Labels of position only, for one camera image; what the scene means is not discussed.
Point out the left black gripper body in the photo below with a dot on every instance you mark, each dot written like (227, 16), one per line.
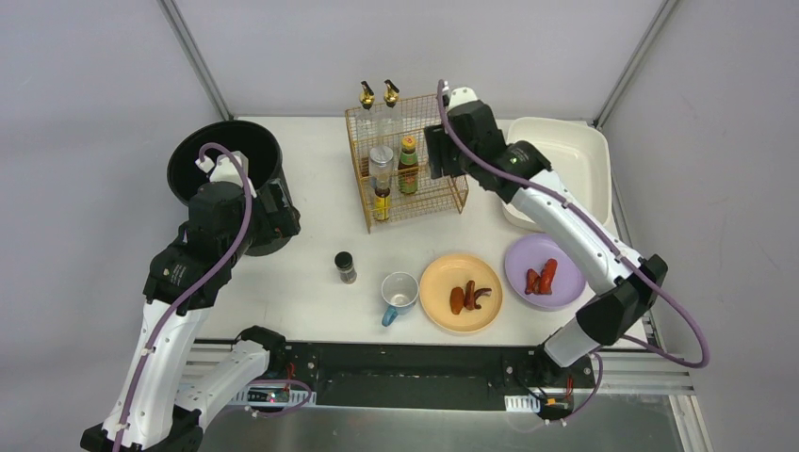
(279, 208)

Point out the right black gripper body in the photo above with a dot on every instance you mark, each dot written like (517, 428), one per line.
(435, 153)

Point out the yellow cap green bottle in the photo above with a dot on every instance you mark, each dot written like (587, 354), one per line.
(408, 166)

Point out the small black cap jar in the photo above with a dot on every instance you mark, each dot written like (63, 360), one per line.
(345, 266)

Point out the glass oil bottle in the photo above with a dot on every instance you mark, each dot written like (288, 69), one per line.
(390, 123)

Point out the silver lid spice jar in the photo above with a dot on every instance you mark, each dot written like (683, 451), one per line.
(380, 168)

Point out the glass bottle with brown sauce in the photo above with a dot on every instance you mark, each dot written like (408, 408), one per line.
(365, 127)

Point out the small yellow label bottle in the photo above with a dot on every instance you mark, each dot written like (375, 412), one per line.
(382, 203)

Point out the purple plate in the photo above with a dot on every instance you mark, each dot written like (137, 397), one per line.
(532, 251)

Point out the blue white mug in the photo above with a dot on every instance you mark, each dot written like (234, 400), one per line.
(400, 292)

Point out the yellow plate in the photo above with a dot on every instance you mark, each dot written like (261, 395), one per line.
(456, 270)

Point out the red sausage pieces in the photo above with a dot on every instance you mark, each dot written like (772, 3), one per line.
(540, 282)

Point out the brown sausage pieces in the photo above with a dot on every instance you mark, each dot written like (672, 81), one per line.
(467, 297)

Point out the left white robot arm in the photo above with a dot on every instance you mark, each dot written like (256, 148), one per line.
(226, 221)

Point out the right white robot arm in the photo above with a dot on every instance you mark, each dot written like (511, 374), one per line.
(623, 281)

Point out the black ribbed trash bin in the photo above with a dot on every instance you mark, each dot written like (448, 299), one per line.
(253, 140)

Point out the white rectangular basin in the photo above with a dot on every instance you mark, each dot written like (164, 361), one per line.
(579, 154)

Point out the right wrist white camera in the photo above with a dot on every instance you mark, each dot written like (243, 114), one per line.
(461, 96)

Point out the gold wire rack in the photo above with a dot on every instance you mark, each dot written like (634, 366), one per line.
(433, 195)

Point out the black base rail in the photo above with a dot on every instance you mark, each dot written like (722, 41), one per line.
(461, 378)

